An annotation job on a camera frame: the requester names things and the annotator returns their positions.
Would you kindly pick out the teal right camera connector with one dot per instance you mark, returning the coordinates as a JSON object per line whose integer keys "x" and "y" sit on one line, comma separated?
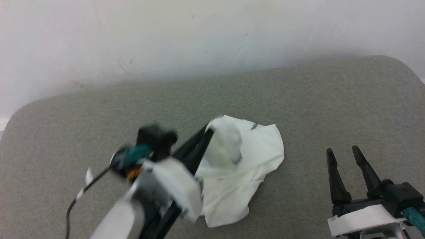
{"x": 416, "y": 219}

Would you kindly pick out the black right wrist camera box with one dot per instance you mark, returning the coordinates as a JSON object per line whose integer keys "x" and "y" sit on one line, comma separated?
{"x": 401, "y": 196}

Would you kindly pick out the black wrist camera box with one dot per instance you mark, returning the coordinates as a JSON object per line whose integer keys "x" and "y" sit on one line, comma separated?
{"x": 157, "y": 139}
{"x": 401, "y": 196}

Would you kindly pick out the teal left camera connector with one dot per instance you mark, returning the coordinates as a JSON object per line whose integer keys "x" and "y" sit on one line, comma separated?
{"x": 132, "y": 156}

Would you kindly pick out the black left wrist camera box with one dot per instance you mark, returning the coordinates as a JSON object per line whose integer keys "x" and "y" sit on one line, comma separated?
{"x": 157, "y": 139}

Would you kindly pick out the teal camera connector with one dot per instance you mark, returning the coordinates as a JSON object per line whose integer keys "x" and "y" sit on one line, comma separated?
{"x": 416, "y": 219}
{"x": 132, "y": 156}

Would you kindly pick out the white garment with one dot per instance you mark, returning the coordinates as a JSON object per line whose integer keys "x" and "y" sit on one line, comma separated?
{"x": 252, "y": 156}

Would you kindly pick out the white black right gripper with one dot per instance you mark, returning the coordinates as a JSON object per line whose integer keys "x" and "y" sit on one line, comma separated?
{"x": 362, "y": 217}

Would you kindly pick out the grey fabric sofa cushion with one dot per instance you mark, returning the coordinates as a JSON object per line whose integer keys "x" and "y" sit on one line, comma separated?
{"x": 315, "y": 106}

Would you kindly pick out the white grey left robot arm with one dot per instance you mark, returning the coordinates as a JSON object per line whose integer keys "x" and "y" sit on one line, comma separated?
{"x": 116, "y": 219}

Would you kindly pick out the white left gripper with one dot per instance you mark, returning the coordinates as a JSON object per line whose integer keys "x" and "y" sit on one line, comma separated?
{"x": 172, "y": 182}

